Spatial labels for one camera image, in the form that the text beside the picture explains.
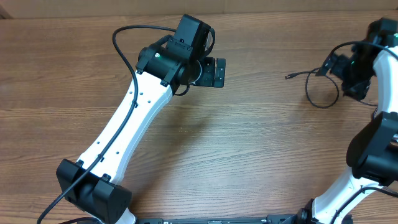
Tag black usb cable thin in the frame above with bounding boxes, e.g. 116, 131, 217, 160
284, 68, 340, 109

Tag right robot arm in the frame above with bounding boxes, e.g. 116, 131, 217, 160
285, 18, 397, 223

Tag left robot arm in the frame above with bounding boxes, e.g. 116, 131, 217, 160
56, 15, 226, 223

